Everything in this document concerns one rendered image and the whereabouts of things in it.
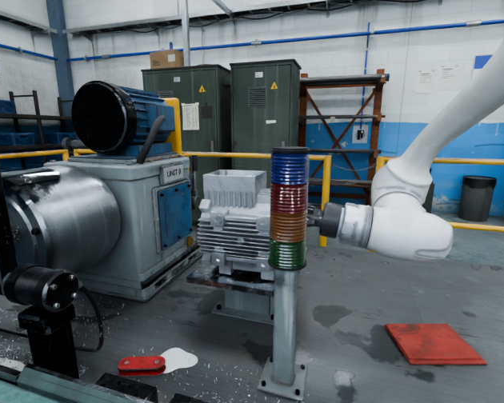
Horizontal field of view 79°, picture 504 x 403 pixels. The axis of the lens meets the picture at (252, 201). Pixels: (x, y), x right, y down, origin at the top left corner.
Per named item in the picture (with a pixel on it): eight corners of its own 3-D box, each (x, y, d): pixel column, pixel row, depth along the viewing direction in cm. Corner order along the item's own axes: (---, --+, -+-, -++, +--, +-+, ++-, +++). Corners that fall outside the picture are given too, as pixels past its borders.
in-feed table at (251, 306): (188, 322, 72) (186, 277, 69) (230, 273, 97) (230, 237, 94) (288, 343, 65) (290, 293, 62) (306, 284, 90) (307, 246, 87)
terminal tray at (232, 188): (203, 206, 68) (202, 174, 67) (222, 197, 78) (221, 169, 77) (254, 210, 65) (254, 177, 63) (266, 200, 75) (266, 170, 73)
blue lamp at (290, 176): (266, 184, 45) (266, 153, 44) (274, 177, 51) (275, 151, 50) (306, 186, 44) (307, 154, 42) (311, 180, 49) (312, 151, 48)
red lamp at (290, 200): (265, 213, 46) (266, 184, 45) (274, 204, 52) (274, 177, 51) (304, 216, 45) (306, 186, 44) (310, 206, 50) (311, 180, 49)
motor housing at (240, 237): (198, 277, 68) (194, 193, 63) (229, 247, 85) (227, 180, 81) (286, 290, 62) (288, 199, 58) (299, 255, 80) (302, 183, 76)
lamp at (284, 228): (265, 241, 47) (265, 213, 46) (274, 229, 53) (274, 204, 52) (303, 245, 46) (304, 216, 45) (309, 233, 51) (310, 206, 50)
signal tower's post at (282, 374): (256, 390, 53) (257, 148, 43) (268, 358, 60) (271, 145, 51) (302, 402, 51) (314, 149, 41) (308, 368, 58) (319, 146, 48)
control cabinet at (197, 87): (151, 225, 409) (138, 67, 363) (171, 215, 454) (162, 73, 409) (222, 233, 378) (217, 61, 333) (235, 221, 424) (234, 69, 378)
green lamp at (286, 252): (264, 267, 48) (265, 241, 47) (274, 253, 54) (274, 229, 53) (302, 273, 47) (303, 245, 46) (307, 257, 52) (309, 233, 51)
